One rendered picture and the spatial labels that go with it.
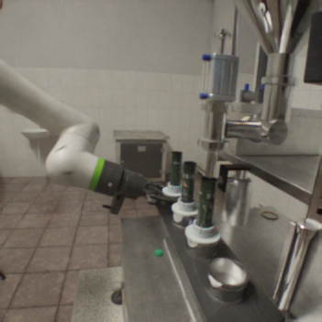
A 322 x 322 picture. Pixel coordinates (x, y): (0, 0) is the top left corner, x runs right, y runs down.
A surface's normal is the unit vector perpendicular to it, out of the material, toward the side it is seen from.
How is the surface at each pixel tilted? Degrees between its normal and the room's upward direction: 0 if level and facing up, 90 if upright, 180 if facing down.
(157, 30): 90
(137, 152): 90
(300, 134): 90
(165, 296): 0
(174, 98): 90
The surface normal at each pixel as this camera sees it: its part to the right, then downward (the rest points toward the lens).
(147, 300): 0.04, -0.96
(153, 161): 0.20, 0.27
